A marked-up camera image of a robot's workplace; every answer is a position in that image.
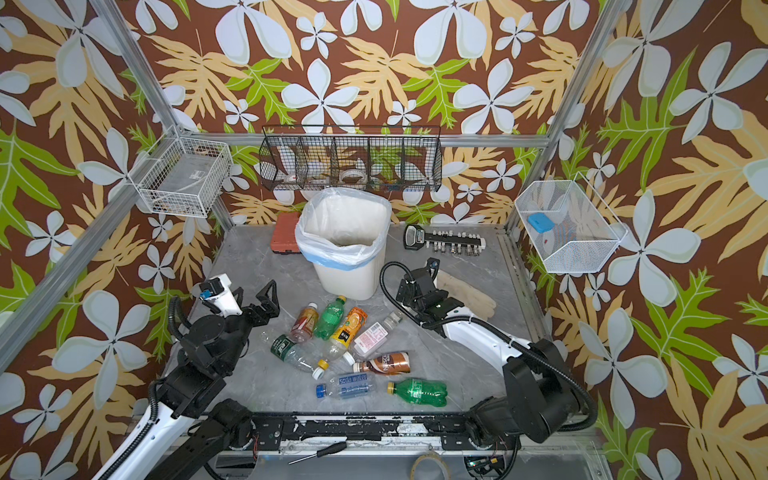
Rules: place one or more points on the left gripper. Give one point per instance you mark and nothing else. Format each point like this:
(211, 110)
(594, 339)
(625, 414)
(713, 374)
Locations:
(270, 309)

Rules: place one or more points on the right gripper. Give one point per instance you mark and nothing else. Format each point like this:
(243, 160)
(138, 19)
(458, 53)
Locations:
(424, 283)

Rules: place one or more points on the red yellow label tea bottle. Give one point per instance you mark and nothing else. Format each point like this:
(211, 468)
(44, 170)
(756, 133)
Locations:
(304, 326)

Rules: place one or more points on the dark green label water bottle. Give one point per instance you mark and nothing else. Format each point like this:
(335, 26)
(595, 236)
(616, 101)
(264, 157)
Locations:
(305, 357)

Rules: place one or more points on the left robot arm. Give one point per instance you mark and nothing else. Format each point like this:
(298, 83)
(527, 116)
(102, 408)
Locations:
(185, 425)

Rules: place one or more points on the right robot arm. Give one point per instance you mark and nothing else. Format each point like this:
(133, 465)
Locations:
(541, 396)

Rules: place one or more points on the white plastic trash bin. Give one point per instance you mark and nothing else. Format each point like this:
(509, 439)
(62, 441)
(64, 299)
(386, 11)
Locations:
(358, 284)

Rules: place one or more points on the orange label juice bottle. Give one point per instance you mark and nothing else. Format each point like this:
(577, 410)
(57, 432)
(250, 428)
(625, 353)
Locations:
(342, 337)

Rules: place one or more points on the red plastic tool case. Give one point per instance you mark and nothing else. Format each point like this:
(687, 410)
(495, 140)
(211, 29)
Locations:
(283, 240)

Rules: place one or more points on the pink label clear bottle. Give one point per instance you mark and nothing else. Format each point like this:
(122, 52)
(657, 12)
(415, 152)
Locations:
(374, 336)

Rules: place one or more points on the brown coffee drink bottle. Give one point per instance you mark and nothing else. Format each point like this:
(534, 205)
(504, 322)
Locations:
(388, 364)

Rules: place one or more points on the small green soda bottle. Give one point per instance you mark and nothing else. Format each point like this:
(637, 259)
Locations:
(330, 318)

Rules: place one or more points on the green soda bottle front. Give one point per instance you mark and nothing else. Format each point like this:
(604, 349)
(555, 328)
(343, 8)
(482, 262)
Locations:
(420, 392)

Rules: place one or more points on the blue label water bottle front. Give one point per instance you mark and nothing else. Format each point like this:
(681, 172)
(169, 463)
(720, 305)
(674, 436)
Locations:
(346, 386)

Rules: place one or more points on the blue object in basket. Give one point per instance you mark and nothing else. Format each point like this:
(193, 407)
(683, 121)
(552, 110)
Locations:
(540, 222)

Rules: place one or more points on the white mesh basket right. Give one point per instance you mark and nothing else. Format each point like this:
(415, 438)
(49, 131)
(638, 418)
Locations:
(587, 231)

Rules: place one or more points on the tape roll front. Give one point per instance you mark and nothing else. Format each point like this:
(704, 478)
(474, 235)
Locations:
(429, 466)

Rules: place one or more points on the socket set on rail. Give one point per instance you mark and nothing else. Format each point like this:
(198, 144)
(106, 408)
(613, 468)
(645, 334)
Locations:
(457, 243)

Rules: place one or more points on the white wire basket left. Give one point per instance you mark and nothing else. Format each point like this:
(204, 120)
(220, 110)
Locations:
(182, 175)

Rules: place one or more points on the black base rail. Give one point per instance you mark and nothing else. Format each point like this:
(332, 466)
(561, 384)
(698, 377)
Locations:
(448, 432)

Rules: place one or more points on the black wire wall basket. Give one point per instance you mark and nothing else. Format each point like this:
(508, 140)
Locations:
(395, 158)

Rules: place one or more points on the black handle screwdriver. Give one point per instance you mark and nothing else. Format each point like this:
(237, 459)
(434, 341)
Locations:
(326, 451)

